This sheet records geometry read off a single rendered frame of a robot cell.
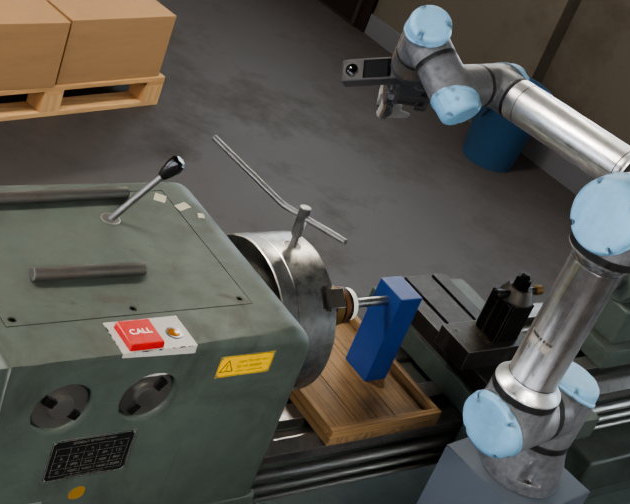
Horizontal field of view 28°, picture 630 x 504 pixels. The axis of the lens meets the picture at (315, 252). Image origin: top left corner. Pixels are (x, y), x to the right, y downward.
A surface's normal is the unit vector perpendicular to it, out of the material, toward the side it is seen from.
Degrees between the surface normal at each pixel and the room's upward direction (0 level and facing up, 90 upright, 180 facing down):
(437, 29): 40
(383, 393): 0
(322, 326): 62
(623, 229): 83
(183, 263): 0
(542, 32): 90
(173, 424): 90
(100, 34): 90
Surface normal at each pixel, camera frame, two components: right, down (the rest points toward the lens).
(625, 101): -0.72, 0.12
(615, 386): 0.52, -0.47
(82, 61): 0.66, 0.57
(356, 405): 0.33, -0.81
